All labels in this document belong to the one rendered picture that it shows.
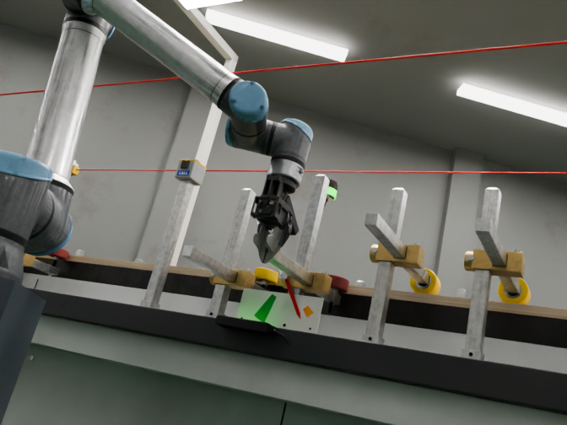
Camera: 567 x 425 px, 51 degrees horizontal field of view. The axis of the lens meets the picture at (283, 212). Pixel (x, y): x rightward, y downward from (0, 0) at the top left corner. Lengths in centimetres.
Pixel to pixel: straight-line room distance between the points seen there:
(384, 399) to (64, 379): 131
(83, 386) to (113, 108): 414
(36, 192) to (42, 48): 525
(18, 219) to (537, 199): 593
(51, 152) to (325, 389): 91
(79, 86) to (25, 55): 493
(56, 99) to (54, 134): 10
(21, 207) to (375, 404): 94
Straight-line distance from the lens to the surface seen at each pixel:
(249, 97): 140
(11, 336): 132
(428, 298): 178
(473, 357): 149
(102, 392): 229
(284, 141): 152
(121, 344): 201
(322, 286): 164
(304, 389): 163
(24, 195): 135
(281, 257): 150
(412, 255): 158
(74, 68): 166
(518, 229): 654
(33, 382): 256
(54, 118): 160
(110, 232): 570
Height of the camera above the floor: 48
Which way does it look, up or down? 19 degrees up
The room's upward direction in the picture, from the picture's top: 14 degrees clockwise
